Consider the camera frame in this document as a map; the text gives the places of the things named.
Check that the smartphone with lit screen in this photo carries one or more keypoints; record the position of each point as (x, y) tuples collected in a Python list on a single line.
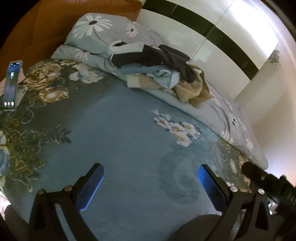
[(11, 85)]

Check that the grey daisy print quilt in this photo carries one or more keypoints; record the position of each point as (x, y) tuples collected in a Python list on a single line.
[(108, 27)]

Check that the person's left leg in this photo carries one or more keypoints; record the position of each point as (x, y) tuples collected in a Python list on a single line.
[(13, 224)]

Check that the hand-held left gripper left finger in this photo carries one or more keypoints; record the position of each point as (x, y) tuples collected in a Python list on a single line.
[(91, 185)]

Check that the tan plaid garment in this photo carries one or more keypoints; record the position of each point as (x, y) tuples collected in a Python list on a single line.
[(192, 92)]

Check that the cream brown fleece garment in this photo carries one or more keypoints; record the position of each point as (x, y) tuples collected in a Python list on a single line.
[(135, 82)]

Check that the black and white jacket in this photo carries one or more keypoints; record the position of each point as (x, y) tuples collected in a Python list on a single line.
[(166, 55)]

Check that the white wardrobe with black stripe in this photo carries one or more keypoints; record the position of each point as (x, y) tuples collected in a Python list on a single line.
[(185, 34)]

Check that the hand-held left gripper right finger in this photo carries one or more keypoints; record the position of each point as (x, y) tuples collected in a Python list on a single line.
[(210, 187)]

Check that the light blue shirt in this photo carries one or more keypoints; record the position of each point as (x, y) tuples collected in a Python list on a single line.
[(161, 77)]

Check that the blue floral blanket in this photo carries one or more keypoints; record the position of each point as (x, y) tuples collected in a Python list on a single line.
[(127, 129)]

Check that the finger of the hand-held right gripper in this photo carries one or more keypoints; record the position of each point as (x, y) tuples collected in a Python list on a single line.
[(252, 170)]

